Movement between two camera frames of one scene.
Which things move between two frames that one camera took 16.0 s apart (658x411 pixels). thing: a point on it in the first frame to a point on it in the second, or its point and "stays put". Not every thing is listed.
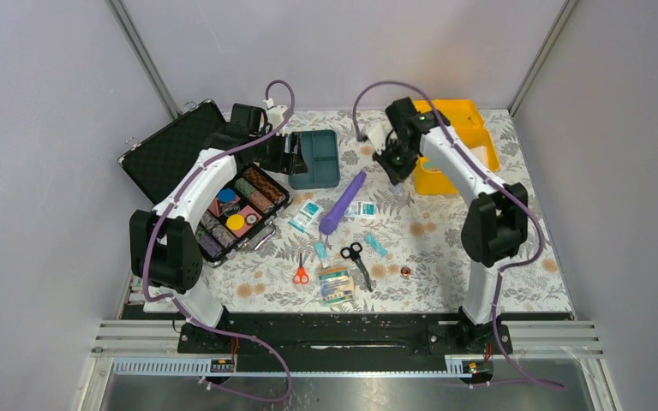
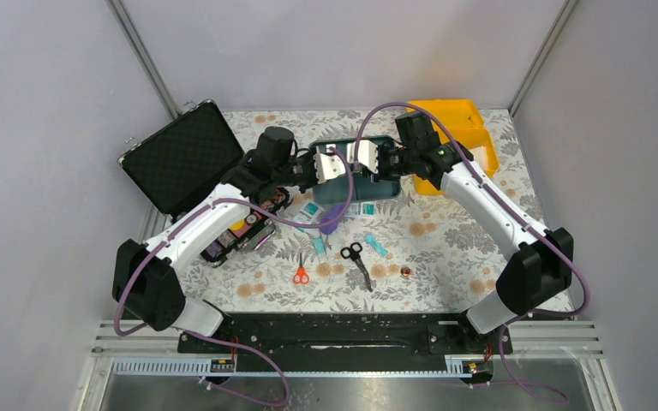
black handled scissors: x=353 y=253 stays put
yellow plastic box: x=466 y=120 stays put
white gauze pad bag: x=481 y=154 stays put
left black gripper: x=286 y=163 to x=308 y=156
